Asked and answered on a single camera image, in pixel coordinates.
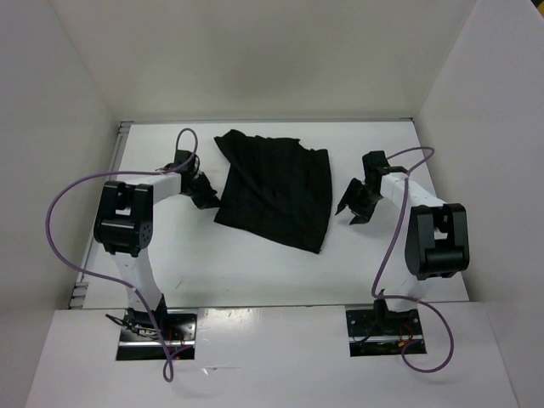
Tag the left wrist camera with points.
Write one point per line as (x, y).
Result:
(185, 160)

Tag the black skirt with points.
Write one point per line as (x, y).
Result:
(276, 189)

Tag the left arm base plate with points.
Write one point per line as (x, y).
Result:
(139, 341)

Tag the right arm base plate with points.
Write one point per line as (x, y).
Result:
(368, 337)

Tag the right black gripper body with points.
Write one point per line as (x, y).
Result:
(366, 203)

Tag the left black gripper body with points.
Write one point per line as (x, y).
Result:
(197, 189)

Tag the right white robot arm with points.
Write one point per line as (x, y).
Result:
(434, 233)

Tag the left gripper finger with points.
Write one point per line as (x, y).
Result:
(207, 202)
(203, 183)

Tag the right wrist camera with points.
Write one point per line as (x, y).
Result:
(375, 164)

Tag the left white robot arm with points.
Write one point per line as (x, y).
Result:
(124, 227)

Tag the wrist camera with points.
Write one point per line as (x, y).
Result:
(185, 160)
(375, 164)

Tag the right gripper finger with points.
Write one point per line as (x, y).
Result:
(350, 195)
(361, 217)

